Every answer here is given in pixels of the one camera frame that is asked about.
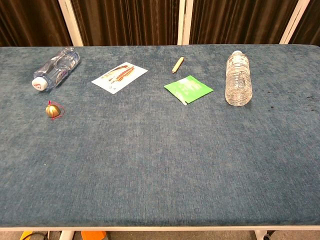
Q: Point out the dark brown curtain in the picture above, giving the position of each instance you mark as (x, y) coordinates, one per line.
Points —
(130, 22)

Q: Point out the blue chenille table cloth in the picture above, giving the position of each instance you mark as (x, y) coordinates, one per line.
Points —
(160, 150)

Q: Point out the green sachet packet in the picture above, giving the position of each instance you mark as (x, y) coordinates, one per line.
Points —
(188, 89)

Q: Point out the orange box under table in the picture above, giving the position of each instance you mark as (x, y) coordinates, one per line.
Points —
(93, 235)

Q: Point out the white table leg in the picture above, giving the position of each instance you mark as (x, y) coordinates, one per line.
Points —
(260, 235)
(66, 235)

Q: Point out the white partition frame post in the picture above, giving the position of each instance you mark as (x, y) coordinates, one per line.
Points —
(70, 22)
(293, 22)
(185, 22)

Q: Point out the white printed card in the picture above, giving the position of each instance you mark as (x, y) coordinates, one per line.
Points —
(119, 77)

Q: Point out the short beige pencil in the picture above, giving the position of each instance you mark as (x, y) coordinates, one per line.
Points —
(177, 64)

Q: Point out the ribbed clear water bottle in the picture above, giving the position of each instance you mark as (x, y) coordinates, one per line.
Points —
(238, 80)

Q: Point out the yellow object under table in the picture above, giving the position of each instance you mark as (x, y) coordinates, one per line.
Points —
(25, 235)

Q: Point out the clear bottle with red-printed cap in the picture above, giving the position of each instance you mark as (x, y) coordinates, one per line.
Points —
(56, 68)

